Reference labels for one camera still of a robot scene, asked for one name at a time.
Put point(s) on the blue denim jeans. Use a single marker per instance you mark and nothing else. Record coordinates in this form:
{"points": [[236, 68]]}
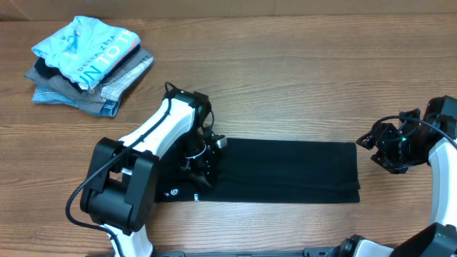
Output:
{"points": [[44, 95]]}

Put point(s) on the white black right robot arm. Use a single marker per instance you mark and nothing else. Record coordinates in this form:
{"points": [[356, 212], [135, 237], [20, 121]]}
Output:
{"points": [[430, 138]]}

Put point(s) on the black t-shirt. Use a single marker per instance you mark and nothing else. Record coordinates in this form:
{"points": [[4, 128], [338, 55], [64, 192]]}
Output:
{"points": [[265, 171]]}

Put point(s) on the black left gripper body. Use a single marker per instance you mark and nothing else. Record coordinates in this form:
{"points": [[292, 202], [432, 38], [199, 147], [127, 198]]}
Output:
{"points": [[196, 156]]}

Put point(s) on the light blue printed t-shirt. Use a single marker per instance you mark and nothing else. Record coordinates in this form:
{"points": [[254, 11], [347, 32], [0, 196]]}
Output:
{"points": [[86, 50]]}

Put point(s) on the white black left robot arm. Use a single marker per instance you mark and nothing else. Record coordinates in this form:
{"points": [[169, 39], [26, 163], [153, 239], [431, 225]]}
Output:
{"points": [[120, 186]]}

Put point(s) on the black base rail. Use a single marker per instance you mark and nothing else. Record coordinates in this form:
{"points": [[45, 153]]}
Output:
{"points": [[307, 252]]}

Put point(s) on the black folded garment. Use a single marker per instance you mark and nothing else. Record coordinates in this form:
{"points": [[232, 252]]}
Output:
{"points": [[49, 73]]}

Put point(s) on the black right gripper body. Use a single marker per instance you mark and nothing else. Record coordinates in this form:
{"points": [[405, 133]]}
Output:
{"points": [[398, 150]]}

